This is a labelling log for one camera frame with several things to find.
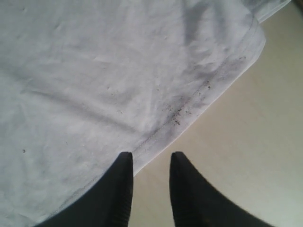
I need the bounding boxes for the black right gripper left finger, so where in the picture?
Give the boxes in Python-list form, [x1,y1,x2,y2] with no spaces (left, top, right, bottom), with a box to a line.
[37,152,134,227]

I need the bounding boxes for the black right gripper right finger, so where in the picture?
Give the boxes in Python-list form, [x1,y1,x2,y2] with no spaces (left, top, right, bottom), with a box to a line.
[170,152,260,227]

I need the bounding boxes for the white t-shirt red lettering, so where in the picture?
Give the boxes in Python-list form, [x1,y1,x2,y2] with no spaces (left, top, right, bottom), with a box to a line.
[0,0,287,227]

